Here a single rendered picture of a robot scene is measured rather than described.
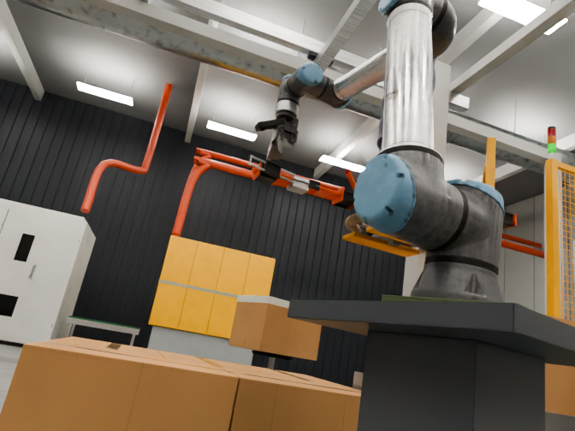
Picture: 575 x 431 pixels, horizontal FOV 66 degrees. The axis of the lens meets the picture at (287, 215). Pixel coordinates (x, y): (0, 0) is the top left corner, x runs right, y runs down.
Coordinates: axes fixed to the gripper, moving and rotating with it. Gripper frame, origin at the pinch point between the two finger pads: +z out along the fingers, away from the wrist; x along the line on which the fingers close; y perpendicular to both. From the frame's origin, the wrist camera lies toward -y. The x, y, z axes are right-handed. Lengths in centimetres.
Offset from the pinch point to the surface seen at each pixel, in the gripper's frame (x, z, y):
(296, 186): -1.9, 8.4, 11.0
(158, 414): -13, 91, -22
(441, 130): 89, -107, 151
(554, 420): -37, 75, 102
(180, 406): -13, 88, -17
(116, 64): 826, -488, -165
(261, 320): 169, 49, 65
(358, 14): 78, -162, 64
